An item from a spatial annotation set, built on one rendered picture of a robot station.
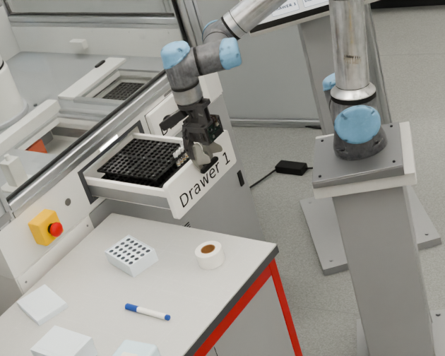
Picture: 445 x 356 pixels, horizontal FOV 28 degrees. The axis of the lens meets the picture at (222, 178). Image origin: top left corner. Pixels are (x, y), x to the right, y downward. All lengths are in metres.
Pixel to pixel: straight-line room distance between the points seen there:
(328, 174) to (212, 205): 0.69
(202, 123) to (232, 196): 0.86
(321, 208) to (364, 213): 1.12
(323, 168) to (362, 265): 0.35
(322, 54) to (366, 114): 0.94
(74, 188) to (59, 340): 0.55
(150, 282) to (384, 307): 0.81
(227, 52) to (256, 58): 2.05
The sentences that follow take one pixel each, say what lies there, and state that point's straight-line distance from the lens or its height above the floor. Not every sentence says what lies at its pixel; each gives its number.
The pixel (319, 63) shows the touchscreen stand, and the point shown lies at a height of 0.74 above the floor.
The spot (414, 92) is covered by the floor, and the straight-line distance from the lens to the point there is 4.44.
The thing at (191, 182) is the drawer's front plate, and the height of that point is 0.88.
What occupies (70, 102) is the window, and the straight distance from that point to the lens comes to 2.52.
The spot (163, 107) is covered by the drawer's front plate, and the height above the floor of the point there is 0.92.
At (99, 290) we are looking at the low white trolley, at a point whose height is 0.76.
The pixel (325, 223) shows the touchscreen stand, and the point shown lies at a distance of 3.56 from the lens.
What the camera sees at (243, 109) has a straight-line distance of 4.45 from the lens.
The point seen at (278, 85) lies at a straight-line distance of 4.28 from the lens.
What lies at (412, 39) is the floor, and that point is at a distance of 4.98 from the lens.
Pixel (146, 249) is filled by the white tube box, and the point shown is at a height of 0.80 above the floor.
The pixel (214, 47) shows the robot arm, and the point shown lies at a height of 1.24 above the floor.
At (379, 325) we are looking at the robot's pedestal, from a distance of 2.81.
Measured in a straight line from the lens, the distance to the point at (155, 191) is 2.39.
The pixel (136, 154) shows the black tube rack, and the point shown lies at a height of 0.90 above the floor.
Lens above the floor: 2.07
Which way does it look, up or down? 30 degrees down
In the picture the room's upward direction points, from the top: 17 degrees counter-clockwise
